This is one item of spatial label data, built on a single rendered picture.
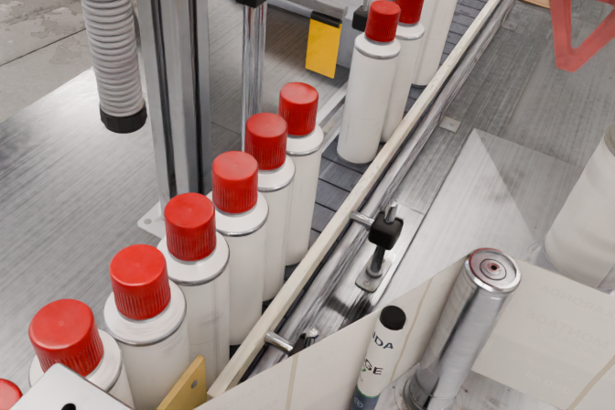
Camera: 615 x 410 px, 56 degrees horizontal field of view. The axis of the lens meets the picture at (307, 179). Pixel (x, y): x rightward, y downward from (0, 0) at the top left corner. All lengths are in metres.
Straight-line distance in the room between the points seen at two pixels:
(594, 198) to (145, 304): 0.41
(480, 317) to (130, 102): 0.29
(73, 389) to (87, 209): 0.51
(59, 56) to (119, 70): 2.22
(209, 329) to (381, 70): 0.34
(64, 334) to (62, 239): 0.40
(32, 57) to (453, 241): 2.21
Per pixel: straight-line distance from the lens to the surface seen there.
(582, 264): 0.63
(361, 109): 0.68
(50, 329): 0.34
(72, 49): 2.68
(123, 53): 0.42
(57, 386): 0.26
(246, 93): 0.57
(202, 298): 0.42
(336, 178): 0.71
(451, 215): 0.71
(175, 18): 0.53
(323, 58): 0.54
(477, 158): 0.80
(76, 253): 0.71
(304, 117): 0.48
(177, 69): 0.55
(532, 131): 0.97
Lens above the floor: 1.36
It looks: 43 degrees down
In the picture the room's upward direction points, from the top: 7 degrees clockwise
